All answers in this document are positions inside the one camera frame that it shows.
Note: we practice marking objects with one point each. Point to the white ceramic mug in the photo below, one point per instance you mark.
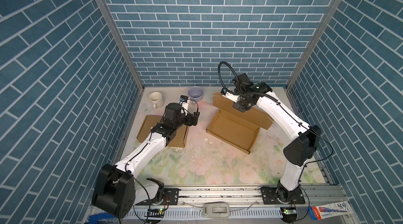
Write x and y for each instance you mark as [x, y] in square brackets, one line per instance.
[157, 100]

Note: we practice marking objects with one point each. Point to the brown cardboard box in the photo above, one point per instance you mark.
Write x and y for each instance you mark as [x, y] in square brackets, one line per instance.
[151, 121]

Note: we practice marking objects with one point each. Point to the grey plastic handle clamp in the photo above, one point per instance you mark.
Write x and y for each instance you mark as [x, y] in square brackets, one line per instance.
[216, 210]

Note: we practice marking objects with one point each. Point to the white red blue carton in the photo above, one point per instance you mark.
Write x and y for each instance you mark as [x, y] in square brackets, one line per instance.
[330, 210]

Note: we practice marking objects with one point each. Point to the blue tool at bottom left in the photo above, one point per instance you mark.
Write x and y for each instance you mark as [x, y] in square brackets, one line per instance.
[103, 218]

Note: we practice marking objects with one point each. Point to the small green circuit board right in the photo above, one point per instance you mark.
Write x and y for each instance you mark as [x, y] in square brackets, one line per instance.
[289, 211]

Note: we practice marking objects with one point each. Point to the lavender speckled ceramic cup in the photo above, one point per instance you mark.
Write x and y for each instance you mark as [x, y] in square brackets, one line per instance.
[196, 93]

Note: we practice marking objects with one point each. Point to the aluminium mounting rail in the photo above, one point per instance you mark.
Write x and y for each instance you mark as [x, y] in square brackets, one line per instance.
[244, 195]

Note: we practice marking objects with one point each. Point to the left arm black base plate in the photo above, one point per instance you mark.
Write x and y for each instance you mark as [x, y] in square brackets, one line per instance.
[169, 196]

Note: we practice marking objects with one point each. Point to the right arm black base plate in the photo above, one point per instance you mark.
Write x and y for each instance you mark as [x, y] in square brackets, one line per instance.
[276, 196]

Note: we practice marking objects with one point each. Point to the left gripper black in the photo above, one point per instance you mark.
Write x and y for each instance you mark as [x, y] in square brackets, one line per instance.
[189, 122]

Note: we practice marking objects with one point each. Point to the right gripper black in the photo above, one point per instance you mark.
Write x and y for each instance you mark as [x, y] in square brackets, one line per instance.
[239, 107]

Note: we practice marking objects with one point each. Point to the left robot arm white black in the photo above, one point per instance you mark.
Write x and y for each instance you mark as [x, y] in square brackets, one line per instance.
[117, 188]

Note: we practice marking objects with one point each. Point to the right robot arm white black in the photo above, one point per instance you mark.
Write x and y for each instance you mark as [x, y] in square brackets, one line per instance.
[303, 138]

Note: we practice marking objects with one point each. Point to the brown cardboard sheet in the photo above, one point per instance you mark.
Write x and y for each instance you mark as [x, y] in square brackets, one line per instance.
[238, 129]

